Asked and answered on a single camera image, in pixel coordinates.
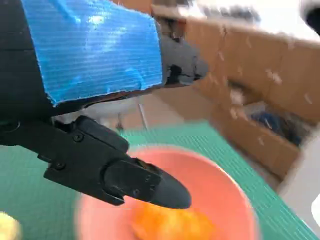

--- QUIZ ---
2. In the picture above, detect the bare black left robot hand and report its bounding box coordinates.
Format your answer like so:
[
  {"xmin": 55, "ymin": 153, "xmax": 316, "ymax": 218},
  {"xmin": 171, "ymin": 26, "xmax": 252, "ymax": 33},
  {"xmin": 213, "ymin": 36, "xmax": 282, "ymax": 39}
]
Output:
[{"xmin": 0, "ymin": 0, "xmax": 210, "ymax": 210}]

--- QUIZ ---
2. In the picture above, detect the pink bowl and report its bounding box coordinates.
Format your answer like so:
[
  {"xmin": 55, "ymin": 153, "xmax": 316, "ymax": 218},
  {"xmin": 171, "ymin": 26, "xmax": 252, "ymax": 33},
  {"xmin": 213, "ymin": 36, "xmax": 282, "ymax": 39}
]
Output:
[{"xmin": 74, "ymin": 144, "xmax": 259, "ymax": 240}]

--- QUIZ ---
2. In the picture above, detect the rectangular orange toy bread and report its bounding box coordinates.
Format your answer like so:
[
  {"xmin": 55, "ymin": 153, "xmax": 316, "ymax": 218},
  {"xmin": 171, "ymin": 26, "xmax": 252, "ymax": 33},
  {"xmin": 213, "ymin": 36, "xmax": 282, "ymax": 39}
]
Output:
[{"xmin": 131, "ymin": 201, "xmax": 216, "ymax": 240}]

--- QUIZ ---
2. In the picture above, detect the round toy bread bun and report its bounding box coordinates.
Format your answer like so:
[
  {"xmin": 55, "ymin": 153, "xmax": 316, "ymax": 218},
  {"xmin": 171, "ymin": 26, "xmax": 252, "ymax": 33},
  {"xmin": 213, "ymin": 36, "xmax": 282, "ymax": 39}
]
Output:
[{"xmin": 0, "ymin": 211, "xmax": 24, "ymax": 240}]

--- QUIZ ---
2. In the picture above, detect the green cutting mat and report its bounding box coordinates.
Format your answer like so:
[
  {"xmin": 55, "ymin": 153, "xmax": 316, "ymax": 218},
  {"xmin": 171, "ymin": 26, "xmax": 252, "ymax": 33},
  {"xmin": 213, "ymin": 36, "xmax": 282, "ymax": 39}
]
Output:
[{"xmin": 0, "ymin": 119, "xmax": 320, "ymax": 240}]

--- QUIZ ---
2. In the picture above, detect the large cardboard box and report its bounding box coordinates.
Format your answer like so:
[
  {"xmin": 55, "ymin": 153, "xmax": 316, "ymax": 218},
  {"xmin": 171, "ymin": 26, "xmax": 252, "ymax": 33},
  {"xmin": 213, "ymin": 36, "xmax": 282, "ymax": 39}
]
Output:
[{"xmin": 151, "ymin": 4, "xmax": 320, "ymax": 125}]

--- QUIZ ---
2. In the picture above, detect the open cardboard box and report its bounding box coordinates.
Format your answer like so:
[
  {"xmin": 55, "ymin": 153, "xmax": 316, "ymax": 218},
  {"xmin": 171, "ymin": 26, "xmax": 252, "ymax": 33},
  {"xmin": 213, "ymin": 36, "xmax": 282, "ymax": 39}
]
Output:
[{"xmin": 212, "ymin": 99, "xmax": 307, "ymax": 181}]

